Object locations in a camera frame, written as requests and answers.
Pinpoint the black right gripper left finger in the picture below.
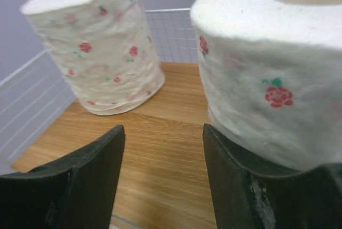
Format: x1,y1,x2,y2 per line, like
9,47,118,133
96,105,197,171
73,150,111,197
1,125,125,228

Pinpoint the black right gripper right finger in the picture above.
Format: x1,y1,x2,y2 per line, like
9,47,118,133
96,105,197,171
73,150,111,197
203,124,341,229

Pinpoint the pink dotted roll front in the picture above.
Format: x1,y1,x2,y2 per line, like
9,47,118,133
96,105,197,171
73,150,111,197
190,0,341,170

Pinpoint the pink dotted roll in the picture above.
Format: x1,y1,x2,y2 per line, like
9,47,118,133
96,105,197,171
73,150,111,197
190,0,341,170
21,0,165,115

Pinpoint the white wire wooden shelf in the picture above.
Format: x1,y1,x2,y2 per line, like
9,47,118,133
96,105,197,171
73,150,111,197
8,9,216,228

